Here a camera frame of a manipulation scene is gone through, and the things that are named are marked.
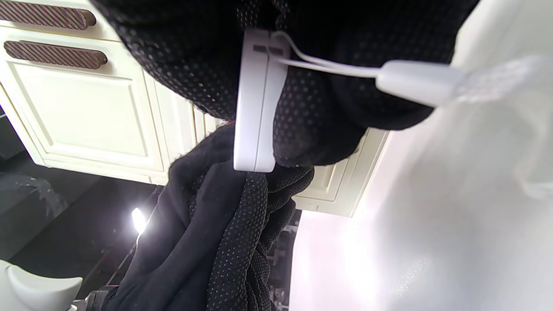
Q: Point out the person's left hand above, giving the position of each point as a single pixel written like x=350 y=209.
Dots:
x=207 y=242

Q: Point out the white curved object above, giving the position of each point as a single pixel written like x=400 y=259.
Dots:
x=34 y=289

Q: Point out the person's right hand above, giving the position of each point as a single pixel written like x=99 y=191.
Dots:
x=190 y=52

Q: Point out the cream two-tier plastic cabinet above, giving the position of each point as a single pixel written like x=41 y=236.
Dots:
x=86 y=116

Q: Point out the white soft tape measure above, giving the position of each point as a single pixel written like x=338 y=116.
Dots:
x=255 y=108

